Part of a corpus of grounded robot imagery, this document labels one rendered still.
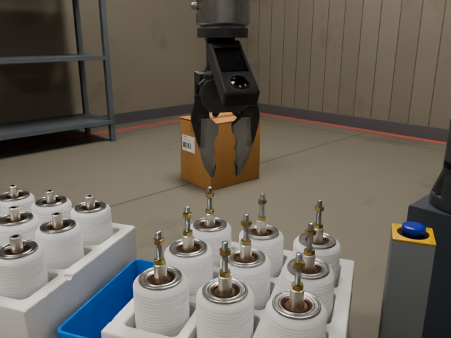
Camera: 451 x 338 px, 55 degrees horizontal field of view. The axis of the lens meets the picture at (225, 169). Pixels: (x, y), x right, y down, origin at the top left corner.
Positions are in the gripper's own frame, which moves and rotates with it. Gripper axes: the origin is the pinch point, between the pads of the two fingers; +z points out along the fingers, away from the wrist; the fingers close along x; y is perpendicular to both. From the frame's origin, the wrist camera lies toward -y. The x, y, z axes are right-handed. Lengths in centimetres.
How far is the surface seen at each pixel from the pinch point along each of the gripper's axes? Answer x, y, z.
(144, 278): 12.9, 6.5, 20.9
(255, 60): -92, 325, 1
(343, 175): -85, 127, 46
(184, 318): 6.6, 3.6, 27.6
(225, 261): 0.0, 0.1, 15.5
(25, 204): 42, 51, 23
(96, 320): 24, 23, 40
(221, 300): 1.1, -2.4, 20.9
